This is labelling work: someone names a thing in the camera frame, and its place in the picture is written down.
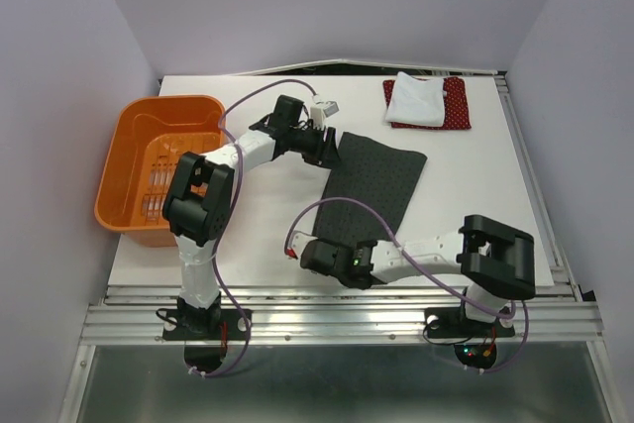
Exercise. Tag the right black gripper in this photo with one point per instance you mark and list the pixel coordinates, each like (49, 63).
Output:
(335, 244)

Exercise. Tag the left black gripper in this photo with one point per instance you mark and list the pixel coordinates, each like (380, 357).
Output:
(325, 153)

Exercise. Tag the dark grey dotted skirt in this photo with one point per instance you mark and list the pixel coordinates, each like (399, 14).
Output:
(371, 174)

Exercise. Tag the white skirt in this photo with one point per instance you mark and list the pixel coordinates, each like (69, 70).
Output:
(416, 102)

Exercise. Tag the red polka dot skirt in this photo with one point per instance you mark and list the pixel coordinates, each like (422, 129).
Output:
(457, 114)

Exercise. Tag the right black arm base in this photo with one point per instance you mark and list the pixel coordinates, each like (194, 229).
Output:
(451, 323)

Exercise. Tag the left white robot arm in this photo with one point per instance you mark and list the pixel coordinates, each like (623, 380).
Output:
(198, 204)

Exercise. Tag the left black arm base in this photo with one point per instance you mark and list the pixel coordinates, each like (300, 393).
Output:
(223, 324)

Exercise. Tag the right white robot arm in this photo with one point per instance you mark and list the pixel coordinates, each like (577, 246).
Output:
(496, 258)

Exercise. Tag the orange plastic bin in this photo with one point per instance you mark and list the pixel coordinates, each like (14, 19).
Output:
(150, 136)

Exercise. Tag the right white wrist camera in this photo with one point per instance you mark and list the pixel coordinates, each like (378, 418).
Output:
(297, 244)

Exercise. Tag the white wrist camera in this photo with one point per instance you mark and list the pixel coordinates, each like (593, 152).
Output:
(321, 110)
(297, 244)

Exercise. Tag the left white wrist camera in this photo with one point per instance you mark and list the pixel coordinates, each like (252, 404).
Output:
(321, 110)

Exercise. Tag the aluminium mounting rail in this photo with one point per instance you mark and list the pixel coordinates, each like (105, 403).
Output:
(320, 315)

